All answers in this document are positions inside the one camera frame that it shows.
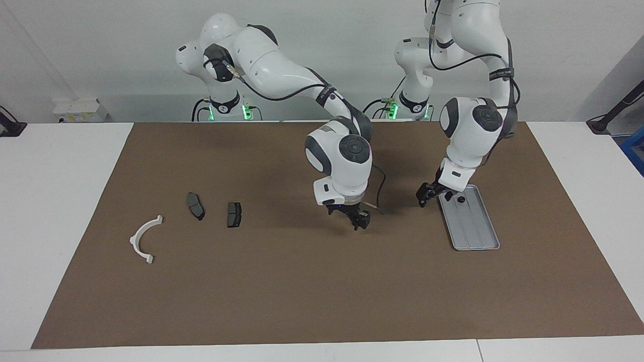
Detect silver metal tray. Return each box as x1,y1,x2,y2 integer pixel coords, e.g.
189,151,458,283
436,184,501,251

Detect brown table mat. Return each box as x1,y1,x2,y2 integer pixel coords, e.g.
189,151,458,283
31,121,644,349

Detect curved grey brake pad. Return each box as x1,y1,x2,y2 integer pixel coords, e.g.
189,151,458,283
187,192,206,221

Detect blue crate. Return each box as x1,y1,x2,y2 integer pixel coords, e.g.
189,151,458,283
620,126,644,176

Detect white box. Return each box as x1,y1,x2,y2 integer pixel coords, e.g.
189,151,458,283
52,98,109,124

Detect black left base cable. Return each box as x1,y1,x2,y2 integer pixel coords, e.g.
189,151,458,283
359,75,407,120

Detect black base cable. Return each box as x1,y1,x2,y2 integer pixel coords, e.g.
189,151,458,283
191,98,211,122
359,75,407,120

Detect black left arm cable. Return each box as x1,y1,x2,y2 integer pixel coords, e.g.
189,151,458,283
425,0,519,151

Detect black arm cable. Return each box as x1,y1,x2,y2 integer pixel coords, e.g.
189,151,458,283
425,0,519,151
204,48,387,216

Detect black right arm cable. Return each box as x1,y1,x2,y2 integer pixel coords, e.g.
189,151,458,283
204,48,387,216

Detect black right base cable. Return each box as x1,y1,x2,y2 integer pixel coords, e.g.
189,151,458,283
191,98,211,122

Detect white curved plastic bracket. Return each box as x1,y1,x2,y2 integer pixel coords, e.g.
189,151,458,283
129,215,164,265

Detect black clamp mount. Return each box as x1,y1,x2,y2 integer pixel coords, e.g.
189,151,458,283
0,105,28,138

